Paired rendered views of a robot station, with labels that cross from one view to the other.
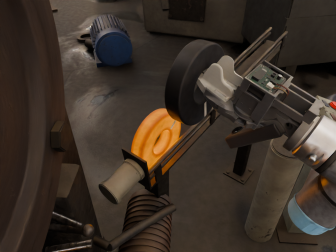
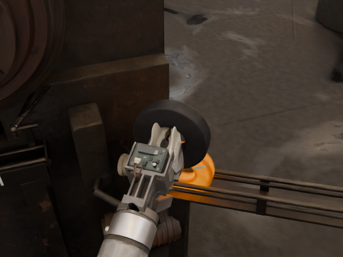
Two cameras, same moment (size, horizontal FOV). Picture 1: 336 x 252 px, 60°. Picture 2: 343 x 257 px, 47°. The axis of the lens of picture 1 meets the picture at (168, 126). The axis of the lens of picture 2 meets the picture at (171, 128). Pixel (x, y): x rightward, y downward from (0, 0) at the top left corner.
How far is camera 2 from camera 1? 0.68 m
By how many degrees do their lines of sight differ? 51
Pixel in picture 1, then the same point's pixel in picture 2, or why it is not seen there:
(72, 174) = (91, 123)
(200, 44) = (170, 105)
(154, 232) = not seen: hidden behind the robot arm
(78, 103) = (327, 125)
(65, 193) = (75, 127)
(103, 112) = (336, 153)
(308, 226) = not seen: outside the picture
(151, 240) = not seen: hidden behind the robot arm
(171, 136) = (195, 177)
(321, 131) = (119, 216)
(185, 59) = (150, 105)
